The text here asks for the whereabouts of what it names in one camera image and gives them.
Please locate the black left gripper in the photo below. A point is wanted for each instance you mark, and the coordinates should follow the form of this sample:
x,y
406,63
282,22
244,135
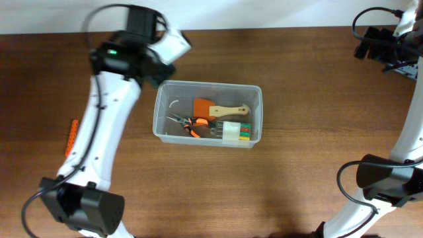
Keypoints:
x,y
170,71

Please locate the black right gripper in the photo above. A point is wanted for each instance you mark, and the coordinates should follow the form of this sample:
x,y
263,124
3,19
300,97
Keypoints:
x,y
379,35

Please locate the orange handled pliers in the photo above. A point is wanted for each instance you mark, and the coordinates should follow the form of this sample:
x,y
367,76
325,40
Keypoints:
x,y
190,122

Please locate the orange scraper wooden handle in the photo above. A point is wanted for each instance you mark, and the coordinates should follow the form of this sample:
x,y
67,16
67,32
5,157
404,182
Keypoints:
x,y
209,110

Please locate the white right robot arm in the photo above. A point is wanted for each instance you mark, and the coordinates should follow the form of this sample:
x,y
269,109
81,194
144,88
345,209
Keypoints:
x,y
375,186

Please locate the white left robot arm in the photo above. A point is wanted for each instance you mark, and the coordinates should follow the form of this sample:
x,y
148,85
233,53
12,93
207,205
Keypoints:
x,y
145,50

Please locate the clear plastic container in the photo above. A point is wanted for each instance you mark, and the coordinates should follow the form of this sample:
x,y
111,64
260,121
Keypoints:
x,y
177,97

